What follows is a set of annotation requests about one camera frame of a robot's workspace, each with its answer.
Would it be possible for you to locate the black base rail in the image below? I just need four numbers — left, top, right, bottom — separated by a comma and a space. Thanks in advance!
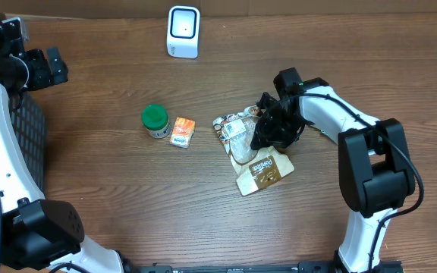
127, 259, 405, 273

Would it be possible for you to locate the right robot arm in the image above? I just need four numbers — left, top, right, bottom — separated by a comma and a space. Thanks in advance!
250, 67, 424, 272

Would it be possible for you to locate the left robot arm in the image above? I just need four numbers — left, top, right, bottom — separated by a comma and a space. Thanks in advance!
0, 17, 133, 272

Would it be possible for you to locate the green lid jar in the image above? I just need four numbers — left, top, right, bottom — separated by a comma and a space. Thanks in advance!
141, 105, 171, 139

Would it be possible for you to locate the beige brown snack pouch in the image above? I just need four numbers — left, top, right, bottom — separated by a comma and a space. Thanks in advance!
212, 105, 294, 196

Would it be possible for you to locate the small orange box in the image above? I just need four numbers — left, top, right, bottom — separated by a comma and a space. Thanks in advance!
170, 117, 196, 148

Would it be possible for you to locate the grey plastic mesh basket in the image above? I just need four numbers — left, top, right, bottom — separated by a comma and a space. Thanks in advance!
9, 93, 48, 192

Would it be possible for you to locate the white barcode scanner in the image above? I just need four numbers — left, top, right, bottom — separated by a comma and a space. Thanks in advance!
166, 5, 201, 59

